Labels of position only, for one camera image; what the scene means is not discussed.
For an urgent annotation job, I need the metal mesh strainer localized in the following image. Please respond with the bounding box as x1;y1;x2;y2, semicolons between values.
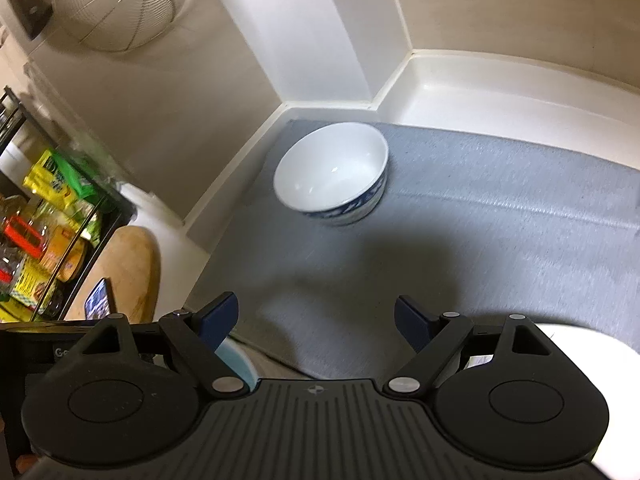
50;0;193;53

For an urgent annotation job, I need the black smartphone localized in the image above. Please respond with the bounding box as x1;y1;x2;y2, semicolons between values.
84;277;117;321

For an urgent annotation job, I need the yellow packet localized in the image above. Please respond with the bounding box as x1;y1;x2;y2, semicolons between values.
22;149;76;211

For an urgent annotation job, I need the yellow jar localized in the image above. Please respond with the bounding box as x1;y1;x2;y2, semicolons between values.
40;225;88;281

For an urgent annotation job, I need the green packet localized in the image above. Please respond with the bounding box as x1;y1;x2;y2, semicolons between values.
52;152;108;241

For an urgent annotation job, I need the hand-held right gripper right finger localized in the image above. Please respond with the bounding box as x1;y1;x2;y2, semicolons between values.
382;296;577;403

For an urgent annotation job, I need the yellow box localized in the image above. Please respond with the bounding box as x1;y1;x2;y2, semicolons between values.
10;265;51;311

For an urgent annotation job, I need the black wire rack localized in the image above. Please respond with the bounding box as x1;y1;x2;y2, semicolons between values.
0;87;136;321

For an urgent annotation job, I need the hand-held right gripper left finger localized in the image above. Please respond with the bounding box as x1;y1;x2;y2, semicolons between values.
70;291;251;401

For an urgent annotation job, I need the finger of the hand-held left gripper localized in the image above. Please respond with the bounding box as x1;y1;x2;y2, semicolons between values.
131;329;173;362

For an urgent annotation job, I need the grey dish mat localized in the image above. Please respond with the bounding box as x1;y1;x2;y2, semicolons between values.
182;119;640;381

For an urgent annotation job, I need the wooden cutting board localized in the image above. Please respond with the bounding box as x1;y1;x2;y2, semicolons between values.
72;225;162;323

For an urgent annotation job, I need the large white plate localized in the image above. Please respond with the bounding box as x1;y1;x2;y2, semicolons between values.
465;324;640;480

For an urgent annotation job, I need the jar with red lid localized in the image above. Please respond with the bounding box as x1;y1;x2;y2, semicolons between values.
0;215;46;261

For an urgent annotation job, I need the dark wall hook bar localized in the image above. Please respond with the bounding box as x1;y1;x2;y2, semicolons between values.
0;0;53;41

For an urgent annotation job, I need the white bowl with blue pattern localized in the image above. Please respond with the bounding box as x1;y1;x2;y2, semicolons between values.
273;122;391;227

